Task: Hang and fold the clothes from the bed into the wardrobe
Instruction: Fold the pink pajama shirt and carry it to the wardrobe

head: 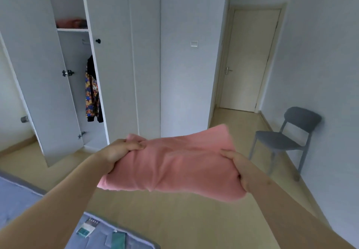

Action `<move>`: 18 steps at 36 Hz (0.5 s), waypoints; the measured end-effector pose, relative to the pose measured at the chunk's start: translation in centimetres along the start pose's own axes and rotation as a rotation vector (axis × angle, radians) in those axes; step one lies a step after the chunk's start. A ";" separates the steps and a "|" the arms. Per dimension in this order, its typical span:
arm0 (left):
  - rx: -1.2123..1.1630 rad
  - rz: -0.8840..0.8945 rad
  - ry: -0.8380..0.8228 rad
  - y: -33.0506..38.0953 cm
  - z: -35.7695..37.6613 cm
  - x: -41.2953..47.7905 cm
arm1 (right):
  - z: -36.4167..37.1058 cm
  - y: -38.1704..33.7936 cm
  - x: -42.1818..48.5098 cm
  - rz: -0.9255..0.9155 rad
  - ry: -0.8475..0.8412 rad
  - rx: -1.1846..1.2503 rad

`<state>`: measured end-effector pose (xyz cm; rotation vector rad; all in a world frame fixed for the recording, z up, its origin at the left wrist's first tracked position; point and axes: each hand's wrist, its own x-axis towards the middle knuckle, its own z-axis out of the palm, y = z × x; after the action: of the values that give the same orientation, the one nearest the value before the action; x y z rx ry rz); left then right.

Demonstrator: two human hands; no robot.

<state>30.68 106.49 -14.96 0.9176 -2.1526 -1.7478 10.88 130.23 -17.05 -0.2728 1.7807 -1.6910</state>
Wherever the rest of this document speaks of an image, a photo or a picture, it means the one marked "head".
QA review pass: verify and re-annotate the person's left hand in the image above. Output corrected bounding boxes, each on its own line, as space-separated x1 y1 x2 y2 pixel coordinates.
96 139 148 175

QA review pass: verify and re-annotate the person's right hand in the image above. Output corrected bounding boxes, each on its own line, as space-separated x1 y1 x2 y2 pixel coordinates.
219 148 271 194

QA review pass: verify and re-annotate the black garment with print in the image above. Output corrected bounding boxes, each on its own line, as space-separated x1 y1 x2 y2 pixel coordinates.
84 55 105 124

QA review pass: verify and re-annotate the pink pajama shirt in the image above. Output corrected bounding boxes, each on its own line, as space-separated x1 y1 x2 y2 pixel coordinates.
96 123 248 203

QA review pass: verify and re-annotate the white wardrobe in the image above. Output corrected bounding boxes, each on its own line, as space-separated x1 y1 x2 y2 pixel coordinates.
0 0 162 168

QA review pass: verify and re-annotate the blue quilted mattress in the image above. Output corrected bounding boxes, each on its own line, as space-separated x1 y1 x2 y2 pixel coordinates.
0 170 160 249

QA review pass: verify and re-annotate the pink red garment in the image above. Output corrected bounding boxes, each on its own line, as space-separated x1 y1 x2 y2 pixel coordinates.
56 18 88 30

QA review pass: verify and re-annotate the person's right forearm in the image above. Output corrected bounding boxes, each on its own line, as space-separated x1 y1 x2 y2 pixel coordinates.
247 178 354 249

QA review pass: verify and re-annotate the person's left forearm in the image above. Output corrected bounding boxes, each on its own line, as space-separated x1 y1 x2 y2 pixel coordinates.
0 153 110 249

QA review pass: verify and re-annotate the grey chair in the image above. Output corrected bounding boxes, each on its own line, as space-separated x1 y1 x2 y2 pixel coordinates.
248 106 323 182

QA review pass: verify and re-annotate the white room door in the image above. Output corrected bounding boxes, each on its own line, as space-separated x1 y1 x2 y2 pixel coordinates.
216 5 284 114

